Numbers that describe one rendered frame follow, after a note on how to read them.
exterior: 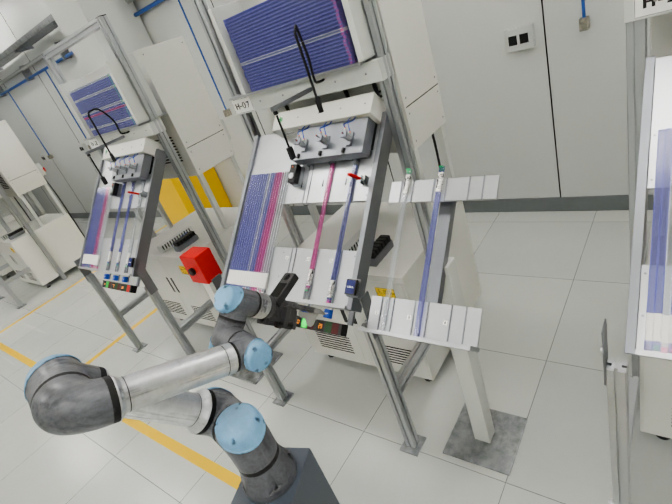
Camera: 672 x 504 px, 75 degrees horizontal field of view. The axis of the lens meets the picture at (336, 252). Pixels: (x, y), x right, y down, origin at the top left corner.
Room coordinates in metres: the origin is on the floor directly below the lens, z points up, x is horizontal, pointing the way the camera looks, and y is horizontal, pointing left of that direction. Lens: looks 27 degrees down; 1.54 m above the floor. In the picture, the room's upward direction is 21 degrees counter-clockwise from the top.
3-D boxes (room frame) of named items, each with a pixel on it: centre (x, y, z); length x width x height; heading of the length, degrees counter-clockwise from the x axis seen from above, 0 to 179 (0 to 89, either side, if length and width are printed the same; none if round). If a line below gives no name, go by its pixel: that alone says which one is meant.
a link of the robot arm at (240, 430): (0.85, 0.38, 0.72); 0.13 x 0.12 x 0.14; 34
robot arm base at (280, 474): (0.84, 0.38, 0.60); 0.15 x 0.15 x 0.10
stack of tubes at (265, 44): (1.77, -0.13, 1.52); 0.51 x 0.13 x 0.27; 46
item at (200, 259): (2.07, 0.66, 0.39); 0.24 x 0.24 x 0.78; 46
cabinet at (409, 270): (1.90, -0.18, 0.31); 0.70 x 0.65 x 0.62; 46
